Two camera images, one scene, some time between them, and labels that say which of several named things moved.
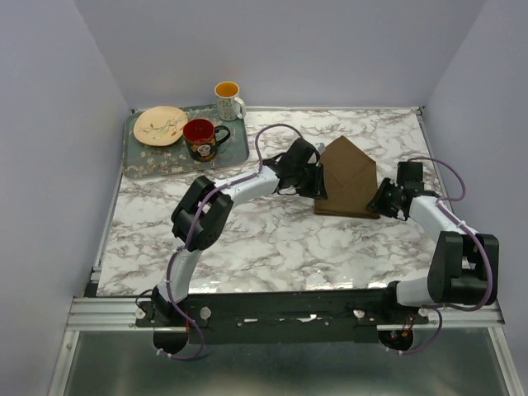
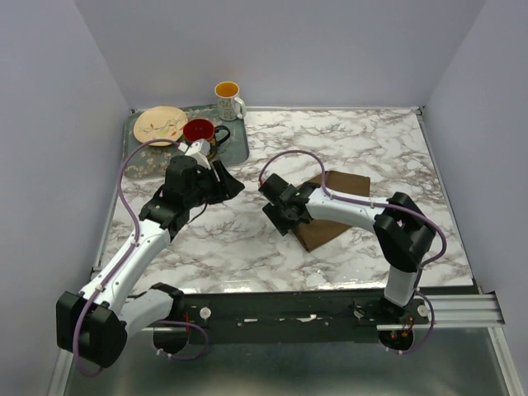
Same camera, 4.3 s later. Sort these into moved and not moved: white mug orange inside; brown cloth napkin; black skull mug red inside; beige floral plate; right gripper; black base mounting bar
Moved: brown cloth napkin; right gripper
Not moved: white mug orange inside; black base mounting bar; beige floral plate; black skull mug red inside
